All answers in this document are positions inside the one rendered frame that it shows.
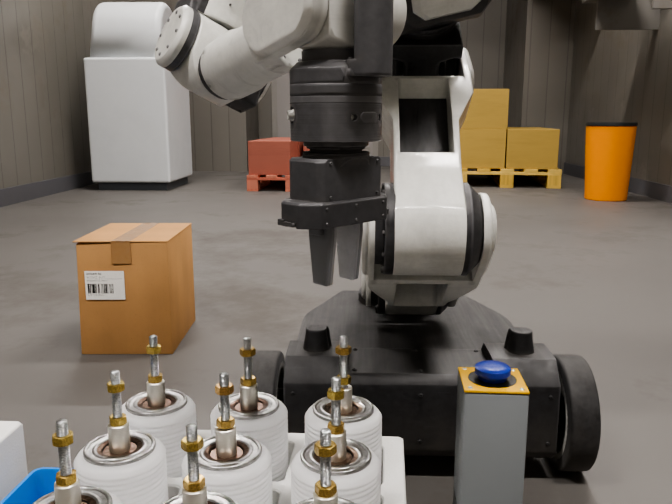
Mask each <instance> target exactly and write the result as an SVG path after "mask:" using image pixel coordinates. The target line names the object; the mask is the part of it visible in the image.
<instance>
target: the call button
mask: <svg viewBox="0 0 672 504"><path fill-rule="evenodd" d="M475 374H477V375H478V379H479V380H481V381H483V382H486V383H492V384H499V383H504V382H505V381H506V380H507V378H508V377H510V375H511V368H510V366H508V365H507V364H505V363H503V362H500V361H493V360H486V361H481V362H478V363H477V364H475Z"/></svg>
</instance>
